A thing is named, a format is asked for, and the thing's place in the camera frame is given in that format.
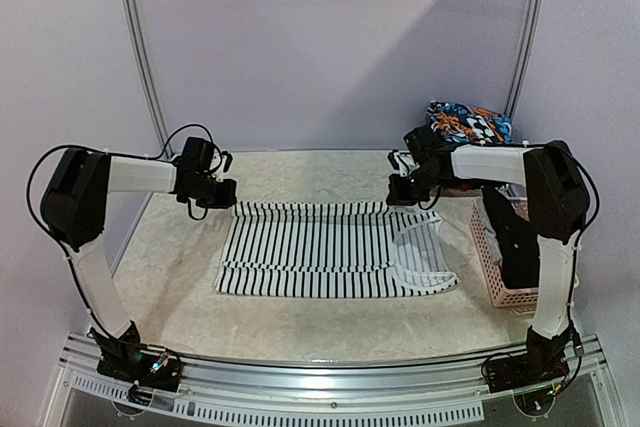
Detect black white striped shirt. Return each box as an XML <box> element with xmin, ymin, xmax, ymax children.
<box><xmin>216</xmin><ymin>201</ymin><xmax>459</xmax><ymax>299</ymax></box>

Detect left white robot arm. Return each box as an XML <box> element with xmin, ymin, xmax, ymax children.
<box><xmin>36</xmin><ymin>137</ymin><xmax>237</xmax><ymax>339</ymax></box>

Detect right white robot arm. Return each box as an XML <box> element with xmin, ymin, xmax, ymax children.
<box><xmin>387</xmin><ymin>126</ymin><xmax>590</xmax><ymax>340</ymax></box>

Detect pink plastic laundry basket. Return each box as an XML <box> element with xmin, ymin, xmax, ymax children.
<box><xmin>470</xmin><ymin>188</ymin><xmax>539</xmax><ymax>308</ymax></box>

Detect blue orange patterned shorts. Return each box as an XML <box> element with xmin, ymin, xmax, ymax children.
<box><xmin>426</xmin><ymin>101</ymin><xmax>513</xmax><ymax>144</ymax></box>

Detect grey garment in basket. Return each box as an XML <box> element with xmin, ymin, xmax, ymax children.
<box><xmin>484</xmin><ymin>227</ymin><xmax>503</xmax><ymax>266</ymax></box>

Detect black garment in basket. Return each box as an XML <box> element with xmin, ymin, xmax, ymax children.
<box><xmin>482</xmin><ymin>187</ymin><xmax>540</xmax><ymax>290</ymax></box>

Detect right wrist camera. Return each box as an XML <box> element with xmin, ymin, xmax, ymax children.
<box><xmin>387</xmin><ymin>150</ymin><xmax>417</xmax><ymax>177</ymax></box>

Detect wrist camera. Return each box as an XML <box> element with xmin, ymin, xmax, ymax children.
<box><xmin>387</xmin><ymin>150</ymin><xmax>417</xmax><ymax>177</ymax></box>
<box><xmin>210</xmin><ymin>151</ymin><xmax>233</xmax><ymax>180</ymax></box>

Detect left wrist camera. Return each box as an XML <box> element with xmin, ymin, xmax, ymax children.
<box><xmin>210</xmin><ymin>151</ymin><xmax>233</xmax><ymax>180</ymax></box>

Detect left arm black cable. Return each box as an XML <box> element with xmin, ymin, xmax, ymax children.
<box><xmin>25</xmin><ymin>122</ymin><xmax>221</xmax><ymax>318</ymax></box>

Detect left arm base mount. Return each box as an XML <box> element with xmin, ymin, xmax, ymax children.
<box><xmin>90</xmin><ymin>322</ymin><xmax>184</xmax><ymax>392</ymax></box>

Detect aluminium front rail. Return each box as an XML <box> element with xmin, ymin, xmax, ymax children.
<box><xmin>43</xmin><ymin>334</ymin><xmax>626</xmax><ymax>426</ymax></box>

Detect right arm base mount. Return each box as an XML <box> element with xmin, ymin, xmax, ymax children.
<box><xmin>481</xmin><ymin>325</ymin><xmax>584</xmax><ymax>397</ymax></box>

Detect right aluminium corner post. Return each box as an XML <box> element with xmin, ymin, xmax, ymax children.
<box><xmin>504</xmin><ymin>0</ymin><xmax>542</xmax><ymax>118</ymax></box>

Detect aluminium corner post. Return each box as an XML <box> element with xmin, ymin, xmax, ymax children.
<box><xmin>504</xmin><ymin>0</ymin><xmax>542</xmax><ymax>118</ymax></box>
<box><xmin>122</xmin><ymin>0</ymin><xmax>172</xmax><ymax>157</ymax></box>

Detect left aluminium corner post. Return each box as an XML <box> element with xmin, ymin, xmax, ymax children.
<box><xmin>122</xmin><ymin>0</ymin><xmax>172</xmax><ymax>157</ymax></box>

